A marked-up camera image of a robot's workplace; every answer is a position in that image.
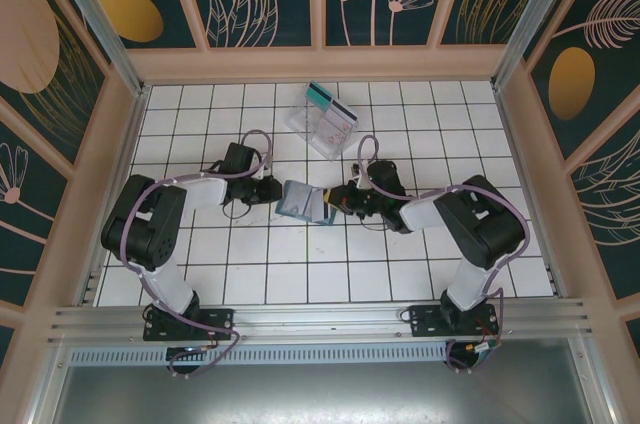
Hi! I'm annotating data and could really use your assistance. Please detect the grey metal sheet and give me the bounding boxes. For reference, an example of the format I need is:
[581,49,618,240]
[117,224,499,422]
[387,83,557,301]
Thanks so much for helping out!
[29,363,611,424]

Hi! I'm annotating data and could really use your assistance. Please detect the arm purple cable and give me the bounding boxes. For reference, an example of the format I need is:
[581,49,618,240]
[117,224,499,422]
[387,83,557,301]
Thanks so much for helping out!
[357,134,531,375]
[119,129,275,378]

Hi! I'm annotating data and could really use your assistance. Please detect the slotted grey cable duct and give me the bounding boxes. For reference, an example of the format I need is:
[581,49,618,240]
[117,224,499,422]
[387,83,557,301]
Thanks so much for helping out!
[67,341,449,366]

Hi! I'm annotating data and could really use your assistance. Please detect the thin black cable loop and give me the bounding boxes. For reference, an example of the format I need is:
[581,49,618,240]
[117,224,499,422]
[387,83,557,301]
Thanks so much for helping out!
[358,211,389,233]
[221,196,251,219]

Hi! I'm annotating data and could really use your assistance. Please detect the teal leather card holder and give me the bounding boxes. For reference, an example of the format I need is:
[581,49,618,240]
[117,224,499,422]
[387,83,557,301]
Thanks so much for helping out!
[273,181,335,226]

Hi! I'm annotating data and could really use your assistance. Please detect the aluminium corner post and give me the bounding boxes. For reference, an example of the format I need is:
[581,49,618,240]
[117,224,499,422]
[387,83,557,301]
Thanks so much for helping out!
[42,0,151,98]
[492,0,599,90]

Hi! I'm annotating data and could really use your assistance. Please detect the aluminium table edge rail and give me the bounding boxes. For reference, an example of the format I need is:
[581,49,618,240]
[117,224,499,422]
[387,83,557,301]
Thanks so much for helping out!
[74,85,152,308]
[543,261,565,298]

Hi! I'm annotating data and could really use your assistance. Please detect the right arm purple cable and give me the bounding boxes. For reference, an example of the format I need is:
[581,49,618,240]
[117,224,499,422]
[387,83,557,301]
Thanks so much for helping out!
[357,134,531,375]

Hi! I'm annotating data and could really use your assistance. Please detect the teal card with black stripe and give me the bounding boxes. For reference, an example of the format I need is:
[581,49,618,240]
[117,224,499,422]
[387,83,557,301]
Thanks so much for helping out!
[304,82,332,109]

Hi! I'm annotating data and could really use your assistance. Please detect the clear acrylic card stand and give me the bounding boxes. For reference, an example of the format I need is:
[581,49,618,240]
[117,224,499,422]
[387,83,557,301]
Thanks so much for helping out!
[283,93,360,163]

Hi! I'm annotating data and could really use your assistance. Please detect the aluminium mounting rail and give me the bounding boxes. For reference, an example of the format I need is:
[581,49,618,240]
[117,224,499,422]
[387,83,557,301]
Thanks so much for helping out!
[47,297,594,345]

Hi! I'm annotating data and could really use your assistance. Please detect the pink floral card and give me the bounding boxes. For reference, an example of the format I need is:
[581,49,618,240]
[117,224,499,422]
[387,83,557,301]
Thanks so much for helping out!
[318,114,352,146]

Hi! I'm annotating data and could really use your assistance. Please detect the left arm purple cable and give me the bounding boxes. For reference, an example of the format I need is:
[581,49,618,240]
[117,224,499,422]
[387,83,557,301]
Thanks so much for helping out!
[119,129,275,378]

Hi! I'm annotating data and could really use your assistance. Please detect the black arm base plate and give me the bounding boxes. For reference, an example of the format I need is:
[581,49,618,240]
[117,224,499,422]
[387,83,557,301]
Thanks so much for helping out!
[143,307,235,343]
[409,303,500,341]

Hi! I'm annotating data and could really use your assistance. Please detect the white card with black stripe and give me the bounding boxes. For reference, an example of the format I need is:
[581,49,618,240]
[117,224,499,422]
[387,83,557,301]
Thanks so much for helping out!
[327,97,359,126]

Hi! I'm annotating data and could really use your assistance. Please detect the yellow connector wire bundle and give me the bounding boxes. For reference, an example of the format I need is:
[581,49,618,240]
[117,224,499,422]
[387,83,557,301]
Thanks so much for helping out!
[462,338,502,363]

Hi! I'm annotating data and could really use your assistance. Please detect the light grey magnetic stripe card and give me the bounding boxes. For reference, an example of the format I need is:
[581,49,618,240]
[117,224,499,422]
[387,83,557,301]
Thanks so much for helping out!
[308,187,335,226]

